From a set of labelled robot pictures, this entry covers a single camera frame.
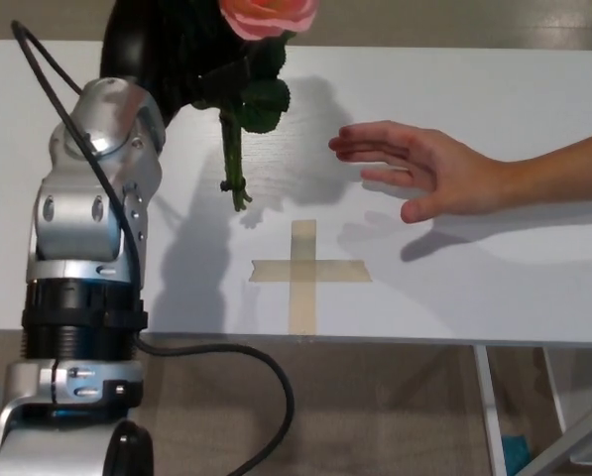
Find bare human hand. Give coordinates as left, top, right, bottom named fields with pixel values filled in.
left=327, top=119, right=506, bottom=225

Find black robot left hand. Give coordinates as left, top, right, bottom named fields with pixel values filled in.
left=100, top=0, right=257, bottom=126

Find pink artificial rose bouquet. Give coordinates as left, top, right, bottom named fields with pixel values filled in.
left=190, top=0, right=322, bottom=214

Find bare human forearm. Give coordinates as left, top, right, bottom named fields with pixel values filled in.
left=498, top=127, right=592, bottom=212

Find short beige tape strip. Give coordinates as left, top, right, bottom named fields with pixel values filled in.
left=249, top=258, right=375, bottom=285

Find long beige tape strip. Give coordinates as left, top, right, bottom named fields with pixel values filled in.
left=289, top=218, right=319, bottom=335

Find white metal table leg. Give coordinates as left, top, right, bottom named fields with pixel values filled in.
left=542, top=346, right=570, bottom=433
left=473, top=344, right=508, bottom=476

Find teal object on floor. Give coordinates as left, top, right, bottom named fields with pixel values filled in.
left=503, top=434, right=533, bottom=463

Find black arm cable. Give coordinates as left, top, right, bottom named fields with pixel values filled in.
left=9, top=19, right=297, bottom=476

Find grey metal frame bar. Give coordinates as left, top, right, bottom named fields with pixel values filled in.
left=527, top=390, right=592, bottom=476

